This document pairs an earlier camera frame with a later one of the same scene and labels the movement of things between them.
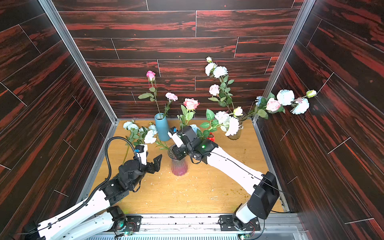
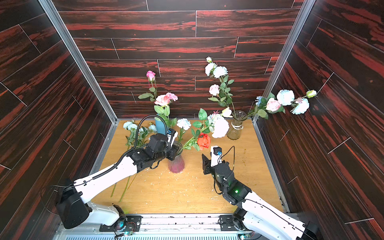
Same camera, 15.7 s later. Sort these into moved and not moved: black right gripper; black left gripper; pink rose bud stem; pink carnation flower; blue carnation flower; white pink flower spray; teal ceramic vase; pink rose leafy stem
Moved: black left gripper; pink rose leafy stem; blue carnation flower; black right gripper
Not moved: teal ceramic vase; pink carnation flower; white pink flower spray; pink rose bud stem
